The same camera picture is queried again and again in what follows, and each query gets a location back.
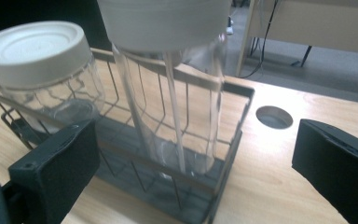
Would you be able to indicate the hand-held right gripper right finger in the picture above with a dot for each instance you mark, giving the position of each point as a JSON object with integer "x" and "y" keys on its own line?
{"x": 338, "y": 161}

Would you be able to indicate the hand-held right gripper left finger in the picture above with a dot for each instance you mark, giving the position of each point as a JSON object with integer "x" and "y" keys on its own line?
{"x": 65, "y": 161}

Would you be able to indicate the clear jar with white lid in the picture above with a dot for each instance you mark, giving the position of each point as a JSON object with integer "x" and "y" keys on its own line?
{"x": 34, "y": 53}

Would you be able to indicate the clear bottle with grey cap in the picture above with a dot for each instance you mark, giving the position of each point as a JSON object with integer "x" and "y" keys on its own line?
{"x": 161, "y": 21}

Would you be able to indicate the light wooden desk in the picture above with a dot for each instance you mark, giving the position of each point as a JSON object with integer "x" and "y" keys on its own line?
{"x": 323, "y": 28}

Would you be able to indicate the small white object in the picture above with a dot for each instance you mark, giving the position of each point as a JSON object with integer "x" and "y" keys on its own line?
{"x": 230, "y": 28}

